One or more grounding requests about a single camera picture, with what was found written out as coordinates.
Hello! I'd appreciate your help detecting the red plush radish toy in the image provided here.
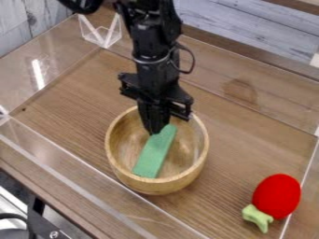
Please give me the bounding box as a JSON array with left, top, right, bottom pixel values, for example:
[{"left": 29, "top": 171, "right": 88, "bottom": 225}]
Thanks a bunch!
[{"left": 241, "top": 174, "right": 301, "bottom": 233}]

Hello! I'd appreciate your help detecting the clear acrylic corner bracket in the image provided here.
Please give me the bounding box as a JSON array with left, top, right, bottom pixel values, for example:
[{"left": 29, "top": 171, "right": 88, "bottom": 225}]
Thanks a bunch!
[{"left": 78, "top": 14, "right": 121, "bottom": 49}]

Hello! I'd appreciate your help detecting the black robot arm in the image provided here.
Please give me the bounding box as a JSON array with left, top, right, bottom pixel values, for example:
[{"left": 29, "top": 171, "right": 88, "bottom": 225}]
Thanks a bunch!
[{"left": 57, "top": 0, "right": 193, "bottom": 134}]

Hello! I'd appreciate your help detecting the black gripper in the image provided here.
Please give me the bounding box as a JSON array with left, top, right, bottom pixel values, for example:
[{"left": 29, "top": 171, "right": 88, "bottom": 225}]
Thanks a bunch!
[{"left": 118, "top": 61, "right": 195, "bottom": 134}]

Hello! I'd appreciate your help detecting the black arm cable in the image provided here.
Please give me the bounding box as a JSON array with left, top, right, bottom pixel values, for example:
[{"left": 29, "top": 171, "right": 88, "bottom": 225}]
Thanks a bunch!
[{"left": 167, "top": 43, "right": 197, "bottom": 76}]

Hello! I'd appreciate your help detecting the black metal table frame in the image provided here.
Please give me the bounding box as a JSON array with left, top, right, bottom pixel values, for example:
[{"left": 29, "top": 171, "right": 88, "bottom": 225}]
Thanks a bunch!
[{"left": 0, "top": 183, "right": 72, "bottom": 239}]

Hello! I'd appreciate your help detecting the green rectangular block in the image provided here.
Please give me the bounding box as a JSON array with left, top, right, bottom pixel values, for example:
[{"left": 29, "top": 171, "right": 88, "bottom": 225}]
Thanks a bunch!
[{"left": 132, "top": 124, "right": 177, "bottom": 178}]

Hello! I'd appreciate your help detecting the clear acrylic fence panel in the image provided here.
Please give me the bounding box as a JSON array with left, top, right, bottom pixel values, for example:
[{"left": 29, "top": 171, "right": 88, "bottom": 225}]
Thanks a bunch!
[{"left": 0, "top": 108, "right": 208, "bottom": 239}]

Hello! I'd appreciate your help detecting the brown wooden bowl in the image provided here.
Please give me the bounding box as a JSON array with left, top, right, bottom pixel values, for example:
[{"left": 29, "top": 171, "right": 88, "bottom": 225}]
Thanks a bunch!
[{"left": 104, "top": 107, "right": 209, "bottom": 195}]

